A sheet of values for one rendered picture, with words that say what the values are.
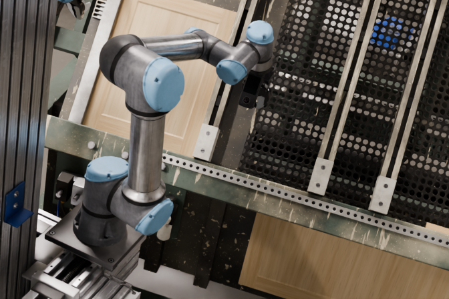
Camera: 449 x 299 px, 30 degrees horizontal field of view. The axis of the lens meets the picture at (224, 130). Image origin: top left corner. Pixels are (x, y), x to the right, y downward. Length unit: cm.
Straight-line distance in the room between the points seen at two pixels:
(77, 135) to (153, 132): 109
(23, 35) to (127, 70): 25
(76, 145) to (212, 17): 69
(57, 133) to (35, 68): 113
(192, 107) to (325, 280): 92
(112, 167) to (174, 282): 163
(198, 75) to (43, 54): 116
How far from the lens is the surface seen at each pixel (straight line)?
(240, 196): 301
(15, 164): 214
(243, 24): 311
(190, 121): 308
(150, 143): 207
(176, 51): 222
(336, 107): 301
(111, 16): 318
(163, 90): 195
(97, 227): 236
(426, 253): 303
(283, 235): 335
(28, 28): 194
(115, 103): 314
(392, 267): 337
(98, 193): 229
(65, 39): 328
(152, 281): 385
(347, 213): 300
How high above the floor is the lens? 258
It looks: 31 degrees down
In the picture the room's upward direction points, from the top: 13 degrees clockwise
